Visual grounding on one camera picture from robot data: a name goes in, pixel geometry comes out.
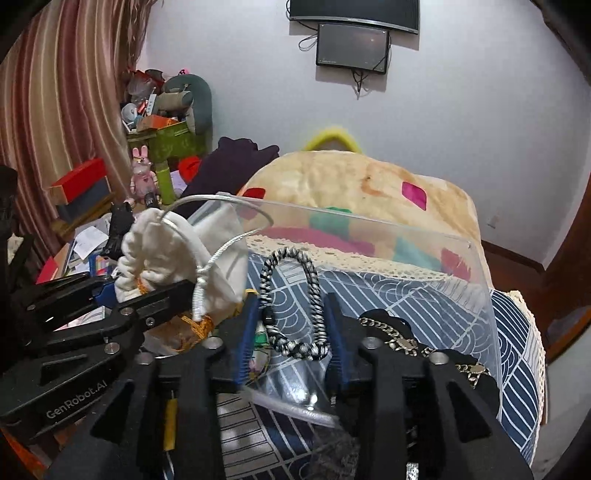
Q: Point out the wall socket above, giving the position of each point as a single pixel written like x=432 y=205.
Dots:
x=494 y=221

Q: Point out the black wall television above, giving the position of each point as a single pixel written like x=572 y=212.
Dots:
x=355 y=11

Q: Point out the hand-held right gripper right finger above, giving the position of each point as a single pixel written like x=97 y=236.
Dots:
x=335 y=344

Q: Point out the white paper sheets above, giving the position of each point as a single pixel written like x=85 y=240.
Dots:
x=90 y=240

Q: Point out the blue patterned bed sheet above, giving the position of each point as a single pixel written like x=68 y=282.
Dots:
x=517 y=369

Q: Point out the small black wall screen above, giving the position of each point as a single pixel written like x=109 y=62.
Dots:
x=353 y=46

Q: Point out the dark purple garment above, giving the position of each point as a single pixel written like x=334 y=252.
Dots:
x=231 y=157

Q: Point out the grey green plush toy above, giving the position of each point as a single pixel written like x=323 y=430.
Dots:
x=184 y=99

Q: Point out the clear plastic bag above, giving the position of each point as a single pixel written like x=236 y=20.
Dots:
x=295 y=406

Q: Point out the cream blanket with coloured patches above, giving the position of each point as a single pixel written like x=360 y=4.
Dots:
x=332 y=180

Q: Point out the red cloth item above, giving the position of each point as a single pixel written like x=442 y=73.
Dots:
x=189 y=168

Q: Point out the clear plastic box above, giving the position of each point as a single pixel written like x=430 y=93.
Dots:
x=415 y=258

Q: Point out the striped curtain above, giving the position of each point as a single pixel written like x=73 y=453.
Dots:
x=60 y=92

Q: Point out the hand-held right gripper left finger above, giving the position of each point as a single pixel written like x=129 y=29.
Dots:
x=245 y=334

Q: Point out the red box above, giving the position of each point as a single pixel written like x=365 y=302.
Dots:
x=78 y=180

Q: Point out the pink rabbit figurine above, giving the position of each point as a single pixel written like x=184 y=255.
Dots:
x=143 y=177

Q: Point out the yellow stick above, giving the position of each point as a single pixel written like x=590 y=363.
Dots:
x=171 y=422

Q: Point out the green box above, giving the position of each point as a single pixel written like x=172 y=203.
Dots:
x=173 y=141

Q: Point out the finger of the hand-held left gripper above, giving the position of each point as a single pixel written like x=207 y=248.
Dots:
x=152 y=307
x=104 y=294

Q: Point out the green bamboo cup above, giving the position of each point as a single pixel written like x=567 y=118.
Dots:
x=165 y=182

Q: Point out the orange box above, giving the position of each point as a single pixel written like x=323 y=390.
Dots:
x=157 y=122

